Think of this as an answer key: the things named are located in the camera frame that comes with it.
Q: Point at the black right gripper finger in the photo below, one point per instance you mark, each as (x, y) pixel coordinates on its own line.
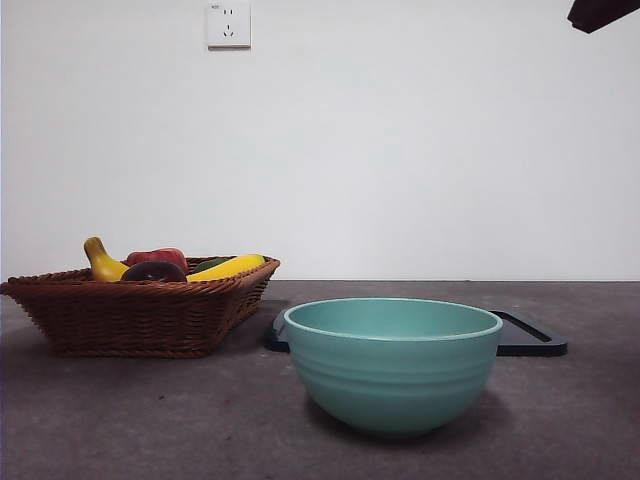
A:
(597, 14)

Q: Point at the teal bowl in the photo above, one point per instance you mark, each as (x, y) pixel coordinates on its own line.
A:
(395, 380)

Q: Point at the dark purple plum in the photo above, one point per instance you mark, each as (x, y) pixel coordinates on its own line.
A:
(150, 274)

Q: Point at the dark rectangular tray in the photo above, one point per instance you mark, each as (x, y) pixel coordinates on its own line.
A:
(535, 345)

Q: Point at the dark green vegetable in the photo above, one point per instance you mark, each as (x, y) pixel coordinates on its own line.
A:
(207, 263)

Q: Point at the red apple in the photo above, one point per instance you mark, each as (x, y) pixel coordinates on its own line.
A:
(155, 255)

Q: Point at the curved yellow banana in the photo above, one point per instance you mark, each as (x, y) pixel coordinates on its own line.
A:
(102, 265)

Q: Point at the brown wicker basket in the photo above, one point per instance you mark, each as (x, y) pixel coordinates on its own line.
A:
(130, 320)

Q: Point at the white wall socket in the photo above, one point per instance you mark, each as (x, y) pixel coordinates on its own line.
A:
(229, 25)

